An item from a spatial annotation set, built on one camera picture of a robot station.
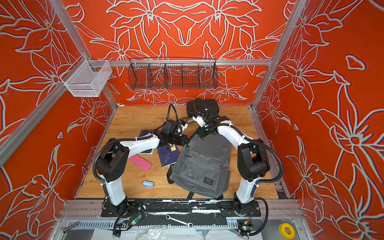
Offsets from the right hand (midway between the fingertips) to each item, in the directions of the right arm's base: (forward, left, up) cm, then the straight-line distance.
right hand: (197, 130), depth 90 cm
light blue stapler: (-29, +28, -9) cm, 42 cm away
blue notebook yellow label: (-11, +18, -10) cm, 24 cm away
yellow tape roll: (-49, -37, -11) cm, 62 cm away
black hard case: (+28, -2, -7) cm, 29 cm away
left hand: (-4, +5, -3) cm, 7 cm away
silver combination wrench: (-47, +5, -11) cm, 49 cm away
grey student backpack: (-19, -3, -10) cm, 22 cm away
